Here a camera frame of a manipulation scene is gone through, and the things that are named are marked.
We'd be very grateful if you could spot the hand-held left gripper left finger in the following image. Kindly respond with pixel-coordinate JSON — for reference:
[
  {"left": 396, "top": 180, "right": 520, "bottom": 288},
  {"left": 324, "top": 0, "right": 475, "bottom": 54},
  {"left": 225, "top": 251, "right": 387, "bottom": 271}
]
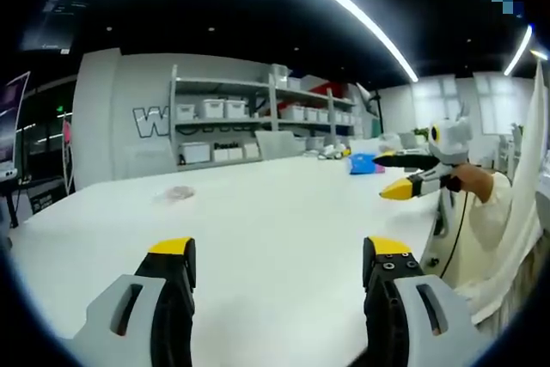
[{"left": 70, "top": 236, "right": 198, "bottom": 367}]

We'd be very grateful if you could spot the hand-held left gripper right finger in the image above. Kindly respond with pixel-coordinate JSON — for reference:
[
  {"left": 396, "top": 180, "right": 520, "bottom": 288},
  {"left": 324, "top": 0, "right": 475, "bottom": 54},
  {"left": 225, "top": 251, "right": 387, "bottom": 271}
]
[{"left": 363, "top": 235, "right": 485, "bottom": 367}]

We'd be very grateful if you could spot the clear resealable bag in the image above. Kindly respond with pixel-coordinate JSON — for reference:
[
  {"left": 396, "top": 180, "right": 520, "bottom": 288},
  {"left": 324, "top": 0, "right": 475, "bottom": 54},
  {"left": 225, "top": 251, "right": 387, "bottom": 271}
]
[{"left": 150, "top": 185, "right": 197, "bottom": 205}]

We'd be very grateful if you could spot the person's right hand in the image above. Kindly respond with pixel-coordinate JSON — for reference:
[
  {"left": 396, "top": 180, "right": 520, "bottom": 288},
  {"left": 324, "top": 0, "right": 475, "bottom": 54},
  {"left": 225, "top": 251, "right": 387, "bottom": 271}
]
[{"left": 446, "top": 163, "right": 482, "bottom": 194}]

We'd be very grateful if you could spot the blue packet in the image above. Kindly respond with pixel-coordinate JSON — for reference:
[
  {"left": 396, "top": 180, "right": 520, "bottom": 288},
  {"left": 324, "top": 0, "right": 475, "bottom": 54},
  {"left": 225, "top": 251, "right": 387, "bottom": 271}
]
[{"left": 347, "top": 151, "right": 388, "bottom": 176}]

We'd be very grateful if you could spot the white curtain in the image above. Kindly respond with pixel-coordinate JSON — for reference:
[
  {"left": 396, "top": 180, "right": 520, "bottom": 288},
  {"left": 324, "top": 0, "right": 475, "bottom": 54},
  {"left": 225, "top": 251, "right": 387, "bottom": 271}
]
[{"left": 467, "top": 57, "right": 550, "bottom": 325}]

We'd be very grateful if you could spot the short ceiling light strip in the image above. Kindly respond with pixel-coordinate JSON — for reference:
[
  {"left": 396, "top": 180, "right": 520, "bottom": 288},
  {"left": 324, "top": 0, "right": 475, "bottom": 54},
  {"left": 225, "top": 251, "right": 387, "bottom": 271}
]
[{"left": 503, "top": 24, "right": 534, "bottom": 76}]

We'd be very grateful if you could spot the grey chair back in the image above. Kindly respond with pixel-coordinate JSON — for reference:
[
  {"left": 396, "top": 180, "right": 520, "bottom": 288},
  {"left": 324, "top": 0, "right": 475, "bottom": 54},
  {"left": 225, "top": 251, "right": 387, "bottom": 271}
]
[{"left": 254, "top": 129, "right": 302, "bottom": 161}]

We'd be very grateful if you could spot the row of white storage boxes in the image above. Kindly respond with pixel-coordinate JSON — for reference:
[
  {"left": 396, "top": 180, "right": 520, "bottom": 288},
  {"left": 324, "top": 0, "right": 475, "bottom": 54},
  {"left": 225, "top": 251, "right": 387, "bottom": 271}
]
[{"left": 175, "top": 76, "right": 364, "bottom": 164}]

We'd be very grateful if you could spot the grey storage shelf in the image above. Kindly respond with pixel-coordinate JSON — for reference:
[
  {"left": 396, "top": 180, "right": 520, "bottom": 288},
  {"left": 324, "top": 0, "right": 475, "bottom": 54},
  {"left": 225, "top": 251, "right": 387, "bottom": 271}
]
[{"left": 168, "top": 64, "right": 364, "bottom": 173}]

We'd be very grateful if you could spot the long ceiling light strip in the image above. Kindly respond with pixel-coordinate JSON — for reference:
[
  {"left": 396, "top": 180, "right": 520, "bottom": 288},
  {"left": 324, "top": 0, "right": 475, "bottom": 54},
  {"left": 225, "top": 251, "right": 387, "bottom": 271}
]
[{"left": 253, "top": 0, "right": 420, "bottom": 83}]

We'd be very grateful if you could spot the standing display screen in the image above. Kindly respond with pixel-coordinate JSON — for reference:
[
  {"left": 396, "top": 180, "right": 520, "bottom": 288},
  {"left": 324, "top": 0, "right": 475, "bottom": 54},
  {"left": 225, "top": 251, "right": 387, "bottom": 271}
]
[{"left": 0, "top": 70, "right": 32, "bottom": 182}]

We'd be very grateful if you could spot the ceiling monitor screen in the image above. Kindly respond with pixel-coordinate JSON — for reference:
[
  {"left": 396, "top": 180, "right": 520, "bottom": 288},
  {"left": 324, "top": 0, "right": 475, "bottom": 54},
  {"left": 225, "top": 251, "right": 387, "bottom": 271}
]
[{"left": 19, "top": 0, "right": 111, "bottom": 53}]

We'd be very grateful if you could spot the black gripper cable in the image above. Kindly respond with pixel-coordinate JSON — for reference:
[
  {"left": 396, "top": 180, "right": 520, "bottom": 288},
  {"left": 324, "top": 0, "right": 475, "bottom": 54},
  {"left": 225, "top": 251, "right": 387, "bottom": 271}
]
[{"left": 437, "top": 188, "right": 470, "bottom": 280}]

